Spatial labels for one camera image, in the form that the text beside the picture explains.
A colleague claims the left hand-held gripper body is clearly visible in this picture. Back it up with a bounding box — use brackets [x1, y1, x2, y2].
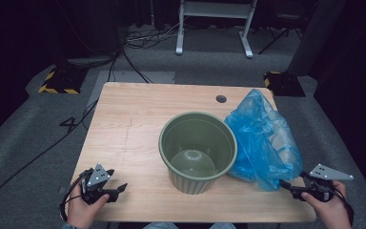
[80, 162, 120, 205]

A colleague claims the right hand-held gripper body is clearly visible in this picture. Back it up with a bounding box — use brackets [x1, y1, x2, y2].
[291, 163, 355, 203]

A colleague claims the blue plastic trash bag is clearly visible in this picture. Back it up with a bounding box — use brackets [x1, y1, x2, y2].
[223, 88, 305, 192]

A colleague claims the green plastic trash bin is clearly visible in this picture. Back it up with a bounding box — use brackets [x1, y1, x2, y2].
[157, 111, 238, 196]

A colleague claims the person's right hand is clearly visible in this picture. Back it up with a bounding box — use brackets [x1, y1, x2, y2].
[299, 179, 351, 229]

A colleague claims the person's left hand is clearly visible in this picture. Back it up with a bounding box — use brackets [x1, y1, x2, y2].
[66, 182, 111, 229]

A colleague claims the grey column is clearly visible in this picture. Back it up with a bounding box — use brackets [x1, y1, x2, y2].
[286, 0, 348, 77]

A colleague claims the black tripod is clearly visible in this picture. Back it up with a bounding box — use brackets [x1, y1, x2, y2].
[257, 10, 303, 55]

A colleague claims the right hand-held gripper cable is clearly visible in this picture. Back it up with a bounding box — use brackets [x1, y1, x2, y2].
[329, 185, 356, 227]

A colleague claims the hand-held gripper cable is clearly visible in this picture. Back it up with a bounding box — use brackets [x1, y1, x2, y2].
[59, 173, 87, 223]
[329, 185, 356, 227]

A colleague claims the left hand-held gripper cable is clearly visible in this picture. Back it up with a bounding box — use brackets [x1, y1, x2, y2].
[59, 173, 87, 223]

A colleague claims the long black floor cable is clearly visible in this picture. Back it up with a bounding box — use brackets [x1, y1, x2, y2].
[0, 49, 124, 224]

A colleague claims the black yellow striped base plate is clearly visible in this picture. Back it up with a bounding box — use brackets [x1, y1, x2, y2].
[38, 65, 90, 95]
[263, 71, 307, 98]

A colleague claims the bundle of floor cables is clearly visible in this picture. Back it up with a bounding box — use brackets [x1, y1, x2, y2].
[123, 17, 190, 51]

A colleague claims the white metal desk frame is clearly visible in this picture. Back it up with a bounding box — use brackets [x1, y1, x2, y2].
[174, 0, 258, 59]

